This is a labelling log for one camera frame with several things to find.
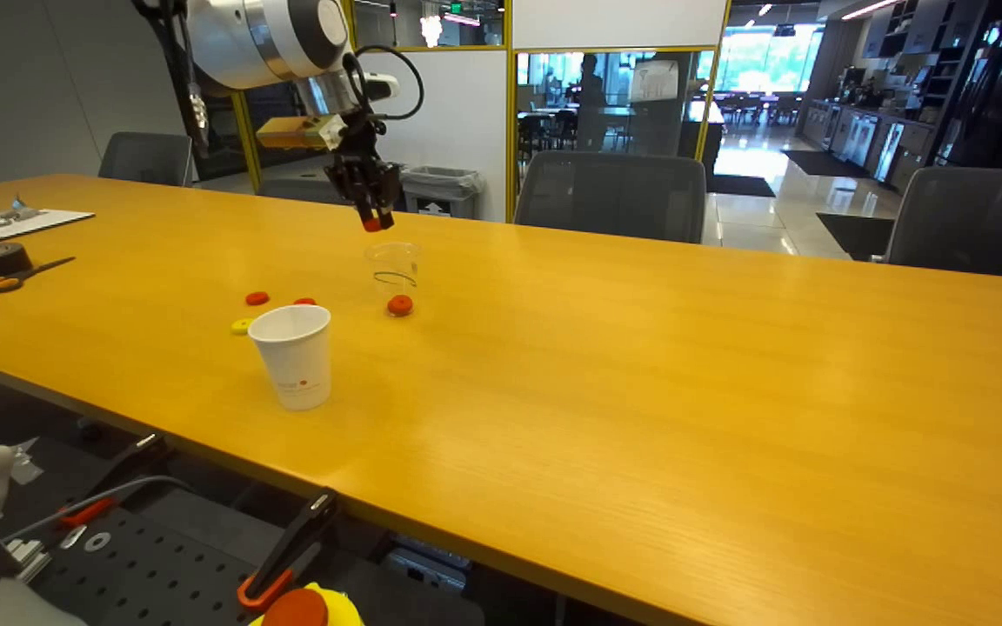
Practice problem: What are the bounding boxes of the grey office chair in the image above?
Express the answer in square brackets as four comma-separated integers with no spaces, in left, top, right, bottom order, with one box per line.
[97,128,199,189]
[516,148,708,245]
[879,163,1002,286]

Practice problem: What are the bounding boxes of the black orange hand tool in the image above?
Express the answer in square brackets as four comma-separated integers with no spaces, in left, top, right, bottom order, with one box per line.
[233,489,342,615]

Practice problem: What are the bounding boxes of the orange handled scissors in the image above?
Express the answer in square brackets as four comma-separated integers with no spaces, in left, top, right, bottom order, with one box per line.
[0,254,76,294]

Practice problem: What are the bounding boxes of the tan wrist camera block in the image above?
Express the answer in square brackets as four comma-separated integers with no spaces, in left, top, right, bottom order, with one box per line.
[252,110,352,153]

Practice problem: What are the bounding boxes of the grey waste bin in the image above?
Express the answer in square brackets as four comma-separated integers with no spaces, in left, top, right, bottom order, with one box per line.
[400,163,485,221]

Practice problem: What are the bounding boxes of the yellow red emergency stop button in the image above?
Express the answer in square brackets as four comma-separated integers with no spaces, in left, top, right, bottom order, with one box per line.
[250,581,369,626]

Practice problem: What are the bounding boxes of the red handled screwdriver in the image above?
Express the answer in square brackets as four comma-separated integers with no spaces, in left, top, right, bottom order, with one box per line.
[54,498,119,535]

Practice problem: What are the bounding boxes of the black display cabinets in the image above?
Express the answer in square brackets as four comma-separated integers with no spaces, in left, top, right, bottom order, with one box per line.
[910,0,1002,177]

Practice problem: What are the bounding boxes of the white partition board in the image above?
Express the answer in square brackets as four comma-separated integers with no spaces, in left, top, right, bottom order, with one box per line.
[342,44,516,221]

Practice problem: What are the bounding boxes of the white paper sheet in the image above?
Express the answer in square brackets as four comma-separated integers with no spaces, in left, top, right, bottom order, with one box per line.
[0,205,97,251]

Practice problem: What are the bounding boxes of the clear plastic cup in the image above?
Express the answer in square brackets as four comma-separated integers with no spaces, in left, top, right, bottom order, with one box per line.
[364,235,423,294]

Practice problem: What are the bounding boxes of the white paper cup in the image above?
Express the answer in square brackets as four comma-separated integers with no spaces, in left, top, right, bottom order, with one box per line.
[242,301,333,412]

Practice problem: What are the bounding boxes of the white wall panel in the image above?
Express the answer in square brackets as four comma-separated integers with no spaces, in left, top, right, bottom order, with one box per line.
[507,0,730,52]

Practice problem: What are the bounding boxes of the yellow framed glass partition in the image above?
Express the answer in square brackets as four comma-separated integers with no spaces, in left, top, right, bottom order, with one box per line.
[503,44,725,226]

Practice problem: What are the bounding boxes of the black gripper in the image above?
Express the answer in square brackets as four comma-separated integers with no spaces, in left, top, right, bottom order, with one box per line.
[324,114,402,233]

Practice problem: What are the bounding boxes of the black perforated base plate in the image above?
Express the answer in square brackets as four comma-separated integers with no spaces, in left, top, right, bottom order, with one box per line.
[27,483,296,626]

